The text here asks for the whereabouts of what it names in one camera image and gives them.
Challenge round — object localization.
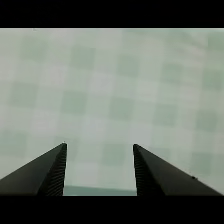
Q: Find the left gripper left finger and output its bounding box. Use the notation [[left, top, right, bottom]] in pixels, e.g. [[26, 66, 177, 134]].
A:
[[0, 142, 68, 197]]

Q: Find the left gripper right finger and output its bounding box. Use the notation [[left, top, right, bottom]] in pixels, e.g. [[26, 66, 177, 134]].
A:
[[132, 143, 224, 197]]

